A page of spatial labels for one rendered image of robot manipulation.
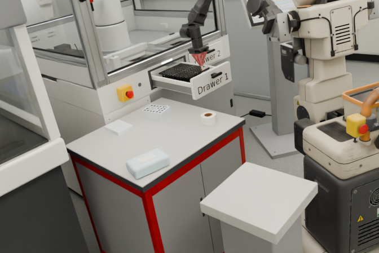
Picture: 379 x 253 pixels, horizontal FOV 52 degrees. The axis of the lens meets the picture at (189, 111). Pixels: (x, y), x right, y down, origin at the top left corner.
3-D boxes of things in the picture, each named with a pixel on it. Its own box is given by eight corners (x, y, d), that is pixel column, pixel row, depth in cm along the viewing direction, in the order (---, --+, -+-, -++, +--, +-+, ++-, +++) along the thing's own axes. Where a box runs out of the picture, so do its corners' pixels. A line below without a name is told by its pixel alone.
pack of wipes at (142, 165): (159, 155, 157) (157, 146, 156) (171, 164, 150) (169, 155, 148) (126, 170, 151) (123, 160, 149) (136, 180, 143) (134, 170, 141)
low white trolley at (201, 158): (256, 243, 208) (245, 118, 177) (175, 327, 170) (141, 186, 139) (181, 205, 248) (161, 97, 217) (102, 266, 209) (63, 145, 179)
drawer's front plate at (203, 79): (232, 80, 208) (229, 61, 203) (195, 100, 190) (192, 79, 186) (229, 80, 209) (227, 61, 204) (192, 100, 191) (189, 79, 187)
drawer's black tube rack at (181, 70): (211, 78, 210) (209, 67, 208) (188, 89, 199) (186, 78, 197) (182, 73, 225) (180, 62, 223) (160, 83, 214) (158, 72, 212)
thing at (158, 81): (227, 78, 207) (225, 67, 205) (194, 96, 192) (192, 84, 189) (176, 69, 234) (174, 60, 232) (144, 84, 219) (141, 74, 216)
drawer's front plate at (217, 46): (223, 57, 249) (221, 40, 244) (192, 71, 231) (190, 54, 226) (221, 57, 250) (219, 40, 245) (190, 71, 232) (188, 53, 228)
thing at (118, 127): (133, 128, 185) (133, 125, 184) (119, 136, 180) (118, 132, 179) (119, 121, 194) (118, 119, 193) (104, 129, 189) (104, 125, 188)
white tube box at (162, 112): (171, 113, 194) (170, 106, 193) (162, 120, 188) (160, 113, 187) (151, 110, 201) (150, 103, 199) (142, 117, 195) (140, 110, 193)
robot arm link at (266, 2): (270, 7, 157) (278, 9, 161) (259, -10, 162) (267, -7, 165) (255, 23, 163) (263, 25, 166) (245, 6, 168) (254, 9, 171)
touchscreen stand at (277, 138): (329, 146, 286) (330, 7, 244) (272, 159, 281) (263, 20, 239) (299, 119, 331) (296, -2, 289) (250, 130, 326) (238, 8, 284)
